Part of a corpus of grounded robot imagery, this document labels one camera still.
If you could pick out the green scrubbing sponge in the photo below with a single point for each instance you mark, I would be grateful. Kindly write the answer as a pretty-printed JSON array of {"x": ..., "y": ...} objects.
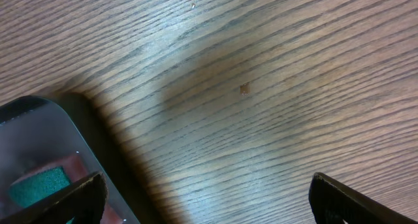
[{"x": 47, "y": 179}]

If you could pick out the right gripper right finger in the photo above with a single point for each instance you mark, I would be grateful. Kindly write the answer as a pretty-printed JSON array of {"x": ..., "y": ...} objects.
[{"x": 332, "y": 202}]

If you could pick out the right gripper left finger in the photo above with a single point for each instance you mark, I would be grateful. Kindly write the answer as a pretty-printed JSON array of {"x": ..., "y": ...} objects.
[{"x": 81, "y": 202}]

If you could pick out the black rectangular tray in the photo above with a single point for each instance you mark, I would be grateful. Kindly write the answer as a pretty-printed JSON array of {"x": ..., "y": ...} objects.
[{"x": 35, "y": 131}]

